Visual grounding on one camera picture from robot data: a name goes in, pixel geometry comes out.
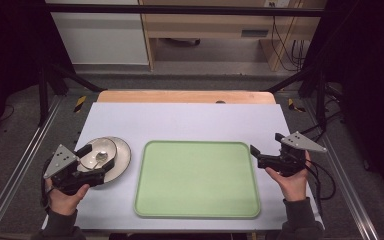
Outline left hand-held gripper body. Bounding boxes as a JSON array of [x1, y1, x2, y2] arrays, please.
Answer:
[[43, 143, 106, 196]]

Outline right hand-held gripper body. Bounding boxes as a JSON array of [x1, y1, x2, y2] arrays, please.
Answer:
[[258, 131, 328, 177]]

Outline small cream plate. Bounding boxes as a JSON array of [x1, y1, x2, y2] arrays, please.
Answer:
[[79, 137, 118, 173]]

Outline person's right hand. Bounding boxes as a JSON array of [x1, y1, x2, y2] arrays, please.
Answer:
[[264, 151, 313, 202]]

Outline person's left hand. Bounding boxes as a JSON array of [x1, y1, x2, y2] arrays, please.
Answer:
[[45, 179, 91, 216]]

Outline metal spoon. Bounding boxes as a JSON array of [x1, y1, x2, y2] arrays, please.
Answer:
[[91, 151, 110, 170]]

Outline large cream plate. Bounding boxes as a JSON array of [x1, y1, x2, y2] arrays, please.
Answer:
[[76, 135, 132, 185]]

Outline yellow black floor tape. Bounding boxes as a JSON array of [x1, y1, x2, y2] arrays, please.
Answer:
[[73, 95, 88, 114], [287, 97, 307, 113]]

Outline black metal stand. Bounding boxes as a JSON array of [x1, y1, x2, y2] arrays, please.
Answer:
[[265, 62, 329, 129], [37, 61, 106, 128]]

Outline green tray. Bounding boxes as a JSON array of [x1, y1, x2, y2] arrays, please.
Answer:
[[133, 140, 261, 220]]

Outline white table sheet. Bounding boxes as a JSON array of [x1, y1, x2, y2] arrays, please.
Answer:
[[41, 102, 325, 233]]

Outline wooden table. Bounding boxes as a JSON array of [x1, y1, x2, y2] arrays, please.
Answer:
[[96, 89, 277, 105]]

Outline black curtain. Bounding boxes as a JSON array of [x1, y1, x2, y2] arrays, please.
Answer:
[[0, 0, 76, 151], [301, 0, 384, 201]]

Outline white cabinet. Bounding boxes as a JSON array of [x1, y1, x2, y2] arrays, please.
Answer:
[[44, 0, 150, 66]]

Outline wooden desk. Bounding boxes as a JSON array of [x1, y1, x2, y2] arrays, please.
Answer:
[[138, 0, 328, 73]]

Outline black metal crossbar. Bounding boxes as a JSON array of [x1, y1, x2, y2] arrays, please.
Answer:
[[44, 3, 326, 18]]

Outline right hand-held gripper cable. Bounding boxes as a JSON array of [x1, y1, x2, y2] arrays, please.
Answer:
[[303, 158, 337, 218]]

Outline aluminium floor rail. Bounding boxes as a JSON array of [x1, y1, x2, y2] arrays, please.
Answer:
[[0, 94, 64, 240], [304, 98, 381, 240]]

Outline black hanging cables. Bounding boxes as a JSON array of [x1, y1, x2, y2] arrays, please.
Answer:
[[270, 15, 307, 73]]

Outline white wall socket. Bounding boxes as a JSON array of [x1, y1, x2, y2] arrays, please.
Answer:
[[263, 0, 292, 8]]

